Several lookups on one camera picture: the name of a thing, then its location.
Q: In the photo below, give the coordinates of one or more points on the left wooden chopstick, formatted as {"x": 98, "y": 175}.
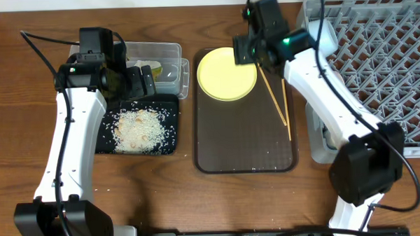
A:
{"x": 271, "y": 94}

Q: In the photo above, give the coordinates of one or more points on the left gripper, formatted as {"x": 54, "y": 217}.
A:
{"x": 135, "y": 84}

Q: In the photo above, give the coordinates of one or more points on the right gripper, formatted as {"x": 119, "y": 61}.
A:
{"x": 243, "y": 52}

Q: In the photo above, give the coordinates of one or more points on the white round bowl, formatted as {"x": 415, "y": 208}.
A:
{"x": 329, "y": 141}

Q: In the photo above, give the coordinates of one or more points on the right wooden chopstick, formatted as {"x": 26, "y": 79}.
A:
{"x": 286, "y": 108}

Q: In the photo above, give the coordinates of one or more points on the rice and food scraps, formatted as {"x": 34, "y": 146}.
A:
{"x": 138, "y": 129}

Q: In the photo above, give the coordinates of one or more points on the black waste tray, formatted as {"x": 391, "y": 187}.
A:
{"x": 144, "y": 134}

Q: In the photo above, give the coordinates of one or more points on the clear plastic waste bin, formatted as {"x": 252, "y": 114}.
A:
{"x": 175, "y": 76}

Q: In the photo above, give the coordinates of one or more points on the yellow round plate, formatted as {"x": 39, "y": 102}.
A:
{"x": 220, "y": 78}

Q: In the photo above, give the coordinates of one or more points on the grey plastic dishwasher rack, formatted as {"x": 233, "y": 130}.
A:
{"x": 378, "y": 57}

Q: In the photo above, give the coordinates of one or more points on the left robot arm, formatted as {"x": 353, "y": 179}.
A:
{"x": 90, "y": 81}

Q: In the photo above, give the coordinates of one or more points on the wooden chopstick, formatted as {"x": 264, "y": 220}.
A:
{"x": 286, "y": 108}
{"x": 271, "y": 94}

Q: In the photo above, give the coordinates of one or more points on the dark brown serving tray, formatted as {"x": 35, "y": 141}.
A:
{"x": 245, "y": 135}

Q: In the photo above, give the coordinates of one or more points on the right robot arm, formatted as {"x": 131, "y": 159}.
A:
{"x": 369, "y": 157}

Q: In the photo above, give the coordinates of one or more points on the light blue bowl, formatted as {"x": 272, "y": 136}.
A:
{"x": 328, "y": 39}

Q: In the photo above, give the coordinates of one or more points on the green snack wrapper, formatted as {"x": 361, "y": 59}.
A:
{"x": 156, "y": 69}

